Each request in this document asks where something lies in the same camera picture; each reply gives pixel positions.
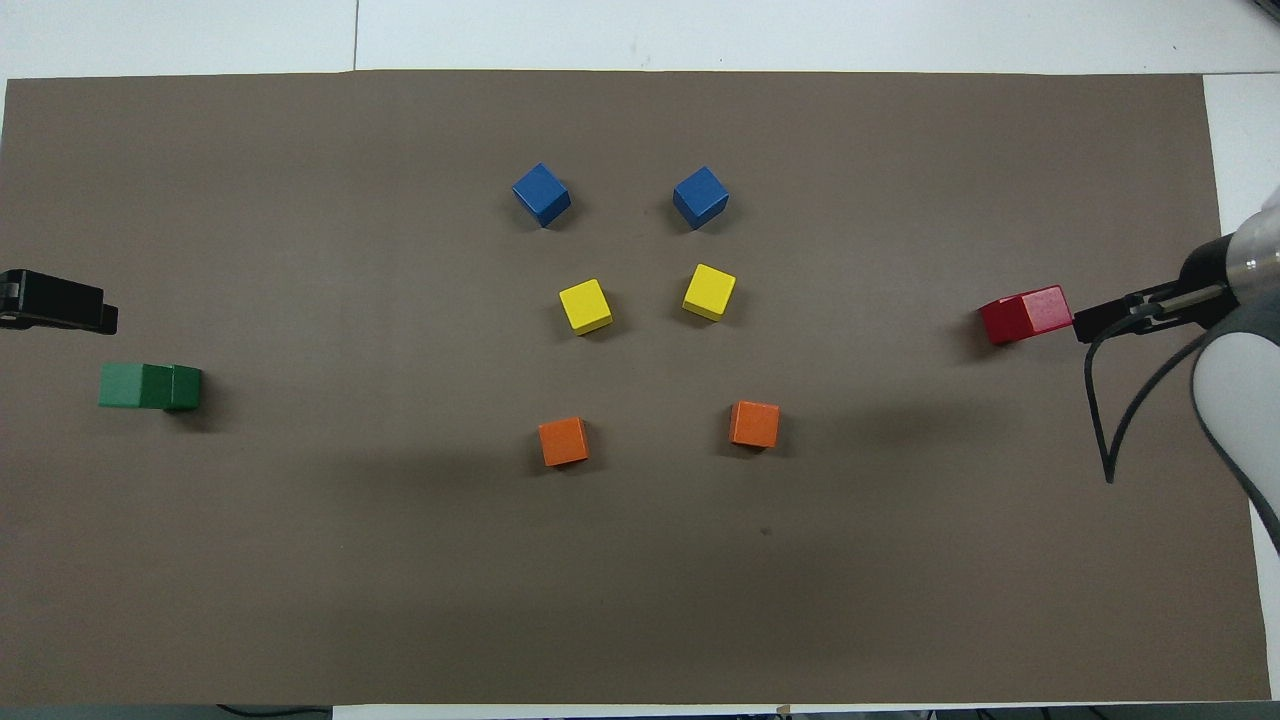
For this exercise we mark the green wooden cube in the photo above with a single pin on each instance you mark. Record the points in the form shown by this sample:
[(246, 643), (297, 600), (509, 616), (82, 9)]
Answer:
[(120, 385), (186, 390)]

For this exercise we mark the blue wooden cube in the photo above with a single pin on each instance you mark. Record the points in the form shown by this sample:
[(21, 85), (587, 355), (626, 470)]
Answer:
[(700, 197), (541, 194)]

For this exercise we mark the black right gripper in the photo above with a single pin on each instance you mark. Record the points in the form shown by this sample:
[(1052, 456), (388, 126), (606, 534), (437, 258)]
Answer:
[(1210, 285)]

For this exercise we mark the brown paper table mat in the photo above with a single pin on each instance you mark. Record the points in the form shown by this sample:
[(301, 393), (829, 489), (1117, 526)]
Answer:
[(400, 600)]

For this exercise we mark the orange wooden cube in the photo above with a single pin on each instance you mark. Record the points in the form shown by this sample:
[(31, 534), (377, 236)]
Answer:
[(563, 441), (754, 424)]

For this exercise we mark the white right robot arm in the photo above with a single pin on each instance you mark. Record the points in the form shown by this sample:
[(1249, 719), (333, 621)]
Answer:
[(1240, 400)]

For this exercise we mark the yellow wooden cube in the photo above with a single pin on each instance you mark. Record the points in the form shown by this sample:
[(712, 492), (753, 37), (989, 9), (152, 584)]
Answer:
[(585, 305), (709, 291)]

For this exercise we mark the red wooden cube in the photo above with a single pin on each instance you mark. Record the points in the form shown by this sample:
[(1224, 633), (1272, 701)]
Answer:
[(990, 322), (1045, 310)]

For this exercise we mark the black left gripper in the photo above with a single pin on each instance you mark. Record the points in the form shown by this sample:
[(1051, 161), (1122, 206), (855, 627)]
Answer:
[(30, 300)]

